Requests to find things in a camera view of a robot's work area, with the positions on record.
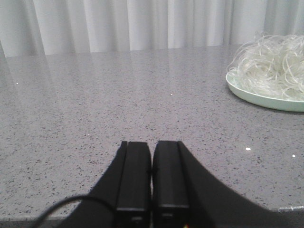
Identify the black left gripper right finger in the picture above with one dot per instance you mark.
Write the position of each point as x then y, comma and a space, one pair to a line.
185, 194

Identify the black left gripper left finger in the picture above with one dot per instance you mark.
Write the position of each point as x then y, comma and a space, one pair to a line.
125, 186

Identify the white vermicelli bundle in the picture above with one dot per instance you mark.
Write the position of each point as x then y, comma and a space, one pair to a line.
270, 66

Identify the light green plate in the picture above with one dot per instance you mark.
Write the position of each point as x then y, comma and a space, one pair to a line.
268, 102

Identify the white curtain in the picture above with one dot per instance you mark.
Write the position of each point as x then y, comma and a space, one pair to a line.
46, 27

